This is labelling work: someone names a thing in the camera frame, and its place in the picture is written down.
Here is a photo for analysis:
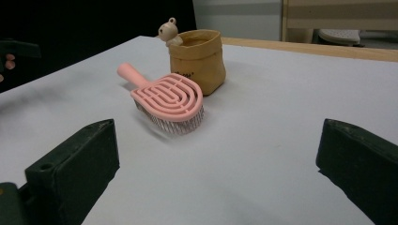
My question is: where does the beige wooden furniture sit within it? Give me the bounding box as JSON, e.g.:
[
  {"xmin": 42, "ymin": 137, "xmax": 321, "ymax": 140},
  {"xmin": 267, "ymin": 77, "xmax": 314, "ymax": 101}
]
[{"xmin": 281, "ymin": 0, "xmax": 398, "ymax": 43}]

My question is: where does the white chair base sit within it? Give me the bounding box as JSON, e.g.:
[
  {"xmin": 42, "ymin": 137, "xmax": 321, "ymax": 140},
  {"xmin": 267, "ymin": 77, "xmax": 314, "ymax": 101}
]
[{"xmin": 318, "ymin": 28, "xmax": 361, "ymax": 47}]

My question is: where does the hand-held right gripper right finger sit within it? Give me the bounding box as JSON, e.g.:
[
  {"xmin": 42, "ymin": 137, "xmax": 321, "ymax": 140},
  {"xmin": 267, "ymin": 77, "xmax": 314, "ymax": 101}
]
[{"xmin": 315, "ymin": 118, "xmax": 398, "ymax": 225}]

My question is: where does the yellow bag-shaped holder with bear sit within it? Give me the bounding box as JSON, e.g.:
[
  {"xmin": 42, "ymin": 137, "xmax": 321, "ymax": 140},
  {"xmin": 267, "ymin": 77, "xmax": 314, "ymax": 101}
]
[{"xmin": 157, "ymin": 17, "xmax": 227, "ymax": 97}]

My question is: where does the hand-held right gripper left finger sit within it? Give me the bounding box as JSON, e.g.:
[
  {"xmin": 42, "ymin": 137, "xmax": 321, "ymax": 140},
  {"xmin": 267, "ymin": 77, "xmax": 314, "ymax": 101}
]
[{"xmin": 24, "ymin": 118, "xmax": 120, "ymax": 225}]

